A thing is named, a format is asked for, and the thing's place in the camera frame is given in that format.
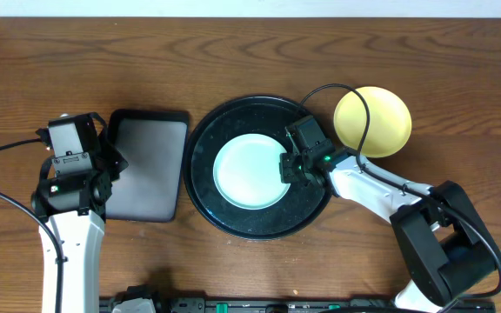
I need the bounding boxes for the light blue plate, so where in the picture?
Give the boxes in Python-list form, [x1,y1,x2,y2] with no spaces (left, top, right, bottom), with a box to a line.
[212,134,290,210]

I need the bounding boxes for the yellow plate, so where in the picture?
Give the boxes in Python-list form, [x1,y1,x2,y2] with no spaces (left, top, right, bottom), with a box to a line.
[333,86,412,158]

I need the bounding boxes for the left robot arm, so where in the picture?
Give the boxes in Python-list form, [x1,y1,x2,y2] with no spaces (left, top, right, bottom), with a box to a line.
[31,112,128,312]

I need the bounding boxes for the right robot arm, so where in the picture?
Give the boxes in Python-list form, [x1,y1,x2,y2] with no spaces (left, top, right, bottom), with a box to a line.
[280,116,501,312]

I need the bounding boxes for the black round tray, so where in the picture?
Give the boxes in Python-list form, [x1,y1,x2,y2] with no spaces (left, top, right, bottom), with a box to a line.
[183,96,331,240]

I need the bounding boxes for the black rectangular water tray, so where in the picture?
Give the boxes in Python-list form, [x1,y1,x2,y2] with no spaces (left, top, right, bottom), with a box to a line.
[106,109,189,223]

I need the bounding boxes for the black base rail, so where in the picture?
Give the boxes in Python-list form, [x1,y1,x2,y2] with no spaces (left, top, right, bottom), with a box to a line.
[98,284,497,313]

